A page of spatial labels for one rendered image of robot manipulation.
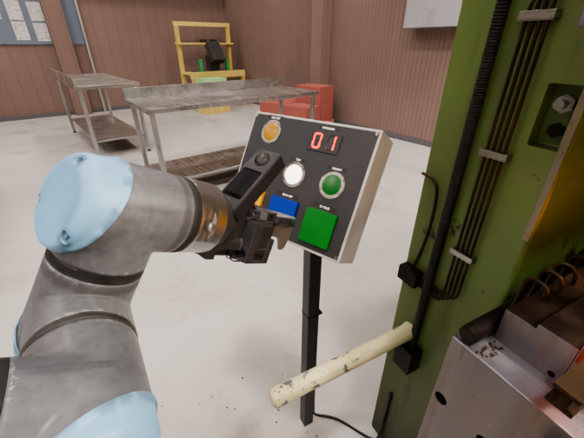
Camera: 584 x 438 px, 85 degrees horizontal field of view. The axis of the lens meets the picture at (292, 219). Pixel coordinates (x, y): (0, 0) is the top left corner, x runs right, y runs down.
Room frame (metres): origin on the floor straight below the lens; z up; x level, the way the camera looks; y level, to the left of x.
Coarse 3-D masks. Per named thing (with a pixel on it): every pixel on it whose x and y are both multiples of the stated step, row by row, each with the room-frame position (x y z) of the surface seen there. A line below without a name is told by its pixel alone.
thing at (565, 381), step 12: (576, 360) 0.28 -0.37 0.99; (576, 372) 0.24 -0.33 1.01; (552, 384) 0.23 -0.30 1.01; (564, 384) 0.22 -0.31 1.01; (576, 384) 0.22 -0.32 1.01; (552, 396) 0.22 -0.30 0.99; (564, 396) 0.21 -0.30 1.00; (576, 396) 0.21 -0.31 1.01; (564, 408) 0.21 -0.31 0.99; (576, 408) 0.21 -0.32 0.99
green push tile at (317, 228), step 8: (312, 208) 0.61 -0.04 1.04; (304, 216) 0.60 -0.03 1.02; (312, 216) 0.59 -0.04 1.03; (320, 216) 0.58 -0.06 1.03; (328, 216) 0.58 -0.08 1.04; (336, 216) 0.57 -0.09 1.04; (304, 224) 0.59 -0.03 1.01; (312, 224) 0.58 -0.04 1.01; (320, 224) 0.57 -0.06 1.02; (328, 224) 0.57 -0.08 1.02; (304, 232) 0.58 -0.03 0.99; (312, 232) 0.57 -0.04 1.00; (320, 232) 0.57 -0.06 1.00; (328, 232) 0.56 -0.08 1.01; (304, 240) 0.57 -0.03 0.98; (312, 240) 0.56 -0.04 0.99; (320, 240) 0.56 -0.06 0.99; (328, 240) 0.55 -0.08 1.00; (320, 248) 0.55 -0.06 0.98
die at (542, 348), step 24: (552, 288) 0.42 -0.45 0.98; (576, 288) 0.42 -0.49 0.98; (528, 312) 0.37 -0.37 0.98; (552, 312) 0.37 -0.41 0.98; (576, 312) 0.36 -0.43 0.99; (504, 336) 0.36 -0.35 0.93; (528, 336) 0.34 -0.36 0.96; (552, 336) 0.31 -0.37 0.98; (576, 336) 0.31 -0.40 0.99; (528, 360) 0.32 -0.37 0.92; (552, 360) 0.30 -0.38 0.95
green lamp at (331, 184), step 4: (328, 176) 0.63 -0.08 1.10; (332, 176) 0.62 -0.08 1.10; (336, 176) 0.62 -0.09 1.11; (324, 180) 0.63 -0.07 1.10; (328, 180) 0.62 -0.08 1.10; (332, 180) 0.62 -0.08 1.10; (336, 180) 0.62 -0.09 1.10; (340, 180) 0.61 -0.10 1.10; (324, 184) 0.62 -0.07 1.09; (328, 184) 0.62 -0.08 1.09; (332, 184) 0.61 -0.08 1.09; (336, 184) 0.61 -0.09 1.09; (340, 184) 0.61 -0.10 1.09; (324, 188) 0.62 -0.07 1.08; (328, 188) 0.61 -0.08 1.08; (332, 188) 0.61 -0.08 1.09; (336, 188) 0.61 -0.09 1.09; (340, 188) 0.60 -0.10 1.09; (324, 192) 0.61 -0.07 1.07; (328, 192) 0.61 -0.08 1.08; (332, 192) 0.61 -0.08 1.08; (336, 192) 0.60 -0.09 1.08
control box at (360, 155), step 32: (256, 128) 0.80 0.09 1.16; (288, 128) 0.75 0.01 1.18; (320, 128) 0.71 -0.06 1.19; (352, 128) 0.66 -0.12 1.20; (288, 160) 0.71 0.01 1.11; (320, 160) 0.66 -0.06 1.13; (352, 160) 0.63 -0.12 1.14; (384, 160) 0.65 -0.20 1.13; (288, 192) 0.66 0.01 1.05; (320, 192) 0.62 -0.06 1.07; (352, 192) 0.59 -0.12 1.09; (352, 224) 0.55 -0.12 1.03; (352, 256) 0.57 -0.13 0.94
